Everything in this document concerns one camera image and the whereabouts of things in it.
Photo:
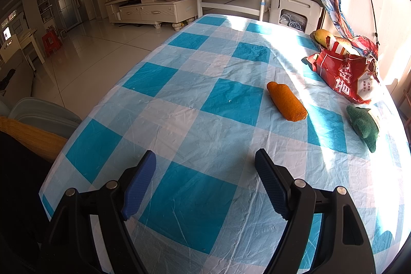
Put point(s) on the light blue chair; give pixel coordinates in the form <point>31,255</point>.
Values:
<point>41,116</point>

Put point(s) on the yellow mango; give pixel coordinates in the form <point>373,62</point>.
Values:
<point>321,35</point>

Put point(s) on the yellow knitted cushion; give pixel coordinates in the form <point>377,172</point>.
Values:
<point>32,136</point>

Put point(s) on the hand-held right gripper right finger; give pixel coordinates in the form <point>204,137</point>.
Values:
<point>271,184</point>

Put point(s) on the blue white checked tablecloth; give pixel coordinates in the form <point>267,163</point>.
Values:
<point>192,75</point>

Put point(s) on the red snack bag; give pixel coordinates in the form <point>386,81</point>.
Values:
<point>346,78</point>

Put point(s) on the white wall cabinet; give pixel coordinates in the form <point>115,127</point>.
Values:
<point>385,4</point>

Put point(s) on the green plush toy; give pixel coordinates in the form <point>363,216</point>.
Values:
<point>362,124</point>

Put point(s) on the red plastic stool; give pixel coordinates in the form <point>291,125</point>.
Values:
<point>51,41</point>

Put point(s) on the white floor appliance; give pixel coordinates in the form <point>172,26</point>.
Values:
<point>295,1</point>

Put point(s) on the cream TV cabinet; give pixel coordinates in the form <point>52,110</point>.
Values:
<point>151,9</point>

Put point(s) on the glass panel door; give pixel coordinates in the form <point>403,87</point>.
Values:
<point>67,4</point>

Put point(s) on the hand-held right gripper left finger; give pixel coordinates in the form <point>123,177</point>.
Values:
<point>139,184</point>

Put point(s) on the colourful printed bag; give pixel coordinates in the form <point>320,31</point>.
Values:
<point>334,10</point>

